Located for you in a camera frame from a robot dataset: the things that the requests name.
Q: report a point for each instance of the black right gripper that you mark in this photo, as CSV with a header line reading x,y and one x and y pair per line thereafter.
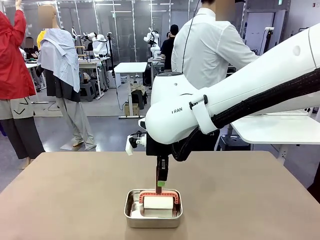
x,y
157,150

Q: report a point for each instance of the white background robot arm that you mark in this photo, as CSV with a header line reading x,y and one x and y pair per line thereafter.
x,y
152,42
100,45

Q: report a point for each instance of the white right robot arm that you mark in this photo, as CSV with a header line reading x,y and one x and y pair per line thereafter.
x,y
250,82

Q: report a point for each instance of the rectangular metal tin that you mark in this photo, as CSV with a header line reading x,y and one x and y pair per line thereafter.
x,y
152,222

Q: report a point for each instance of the cardboard box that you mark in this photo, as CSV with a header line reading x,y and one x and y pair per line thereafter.
x,y
131,110

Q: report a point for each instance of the black stool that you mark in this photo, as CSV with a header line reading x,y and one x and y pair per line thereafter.
x,y
140,98

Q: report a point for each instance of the white standing desk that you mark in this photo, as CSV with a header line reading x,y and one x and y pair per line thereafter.
x,y
130,67

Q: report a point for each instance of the grey plastic stool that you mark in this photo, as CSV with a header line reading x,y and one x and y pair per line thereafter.
x,y
88,91

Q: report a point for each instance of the white side table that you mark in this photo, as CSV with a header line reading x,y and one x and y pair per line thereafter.
x,y
275,130

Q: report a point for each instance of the standing person in black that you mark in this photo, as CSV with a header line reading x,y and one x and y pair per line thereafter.
x,y
168,50

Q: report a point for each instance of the white wood background desk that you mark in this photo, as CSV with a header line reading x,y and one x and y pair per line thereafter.
x,y
90,65

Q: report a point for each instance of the person in white shirt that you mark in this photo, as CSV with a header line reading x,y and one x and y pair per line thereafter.
x,y
207,50

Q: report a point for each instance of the mannequin in striped shirt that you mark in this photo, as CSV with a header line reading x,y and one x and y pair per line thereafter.
x,y
60,55

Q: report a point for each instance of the black tripod stand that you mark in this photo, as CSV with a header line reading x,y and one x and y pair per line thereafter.
x,y
267,40

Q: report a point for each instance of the grey blue door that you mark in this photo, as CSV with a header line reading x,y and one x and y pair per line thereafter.
x,y
255,30

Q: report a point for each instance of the seated person in black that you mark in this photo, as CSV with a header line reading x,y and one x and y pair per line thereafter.
x,y
31,48

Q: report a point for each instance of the yellow garment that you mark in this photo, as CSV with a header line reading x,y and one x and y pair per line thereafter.
x,y
40,37

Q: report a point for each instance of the mannequin in red jacket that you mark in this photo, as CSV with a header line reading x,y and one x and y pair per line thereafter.
x,y
12,62

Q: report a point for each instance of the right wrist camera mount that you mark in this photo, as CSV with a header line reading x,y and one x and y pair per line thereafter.
x,y
136,142

